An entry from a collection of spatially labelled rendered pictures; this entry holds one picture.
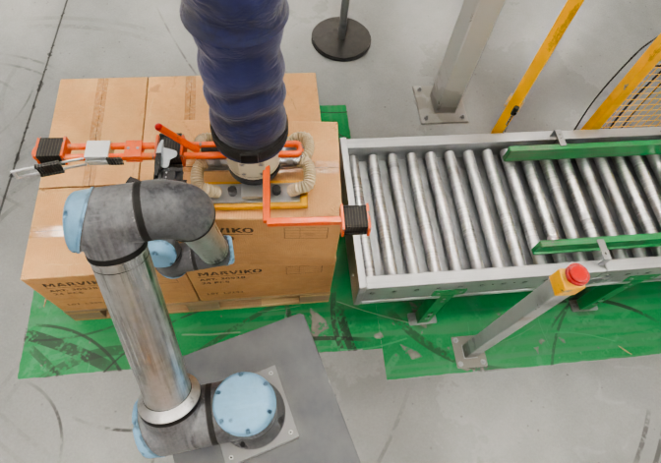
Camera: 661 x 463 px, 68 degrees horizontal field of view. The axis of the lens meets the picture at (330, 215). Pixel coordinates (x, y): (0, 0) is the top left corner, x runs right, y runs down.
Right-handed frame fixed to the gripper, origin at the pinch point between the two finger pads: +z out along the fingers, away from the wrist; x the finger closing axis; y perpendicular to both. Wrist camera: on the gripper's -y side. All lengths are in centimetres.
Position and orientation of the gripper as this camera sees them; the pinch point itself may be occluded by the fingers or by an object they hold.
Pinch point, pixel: (162, 150)
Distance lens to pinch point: 162.1
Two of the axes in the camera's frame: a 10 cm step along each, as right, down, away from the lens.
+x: 0.7, -4.7, -8.8
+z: -0.6, -8.8, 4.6
